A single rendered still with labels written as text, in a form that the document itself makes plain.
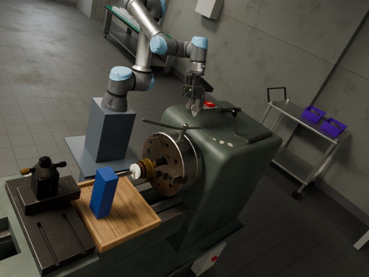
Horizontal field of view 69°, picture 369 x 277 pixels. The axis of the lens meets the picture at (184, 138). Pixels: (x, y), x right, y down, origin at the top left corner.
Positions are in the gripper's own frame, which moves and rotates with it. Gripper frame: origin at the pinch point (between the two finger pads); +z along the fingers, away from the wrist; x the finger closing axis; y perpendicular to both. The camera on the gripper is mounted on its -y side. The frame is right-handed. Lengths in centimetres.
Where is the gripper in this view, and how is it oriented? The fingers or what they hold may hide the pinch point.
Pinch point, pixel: (195, 113)
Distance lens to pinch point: 133.4
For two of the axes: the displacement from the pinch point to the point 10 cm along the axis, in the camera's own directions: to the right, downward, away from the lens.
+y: -7.1, 1.4, -6.9
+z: -0.9, 9.5, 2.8
